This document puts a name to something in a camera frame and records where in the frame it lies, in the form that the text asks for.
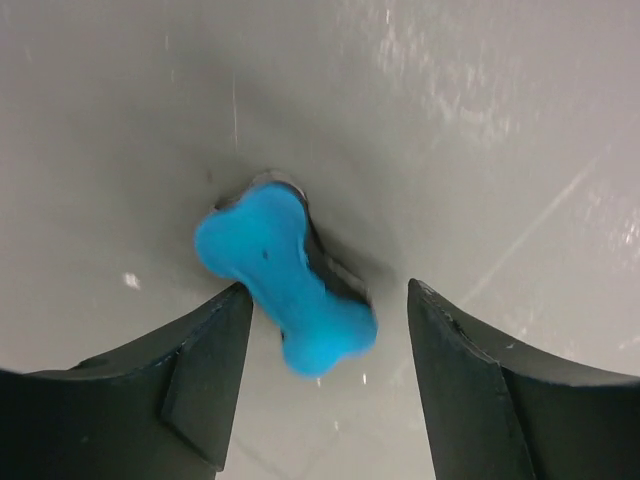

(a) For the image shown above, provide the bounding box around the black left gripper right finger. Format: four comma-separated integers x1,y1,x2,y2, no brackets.
407,279,639,479

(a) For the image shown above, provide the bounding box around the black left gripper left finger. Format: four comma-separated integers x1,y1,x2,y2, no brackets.
1,284,253,479

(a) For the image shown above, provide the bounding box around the blue bone-shaped eraser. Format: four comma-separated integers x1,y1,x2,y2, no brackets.
194,172,378,378

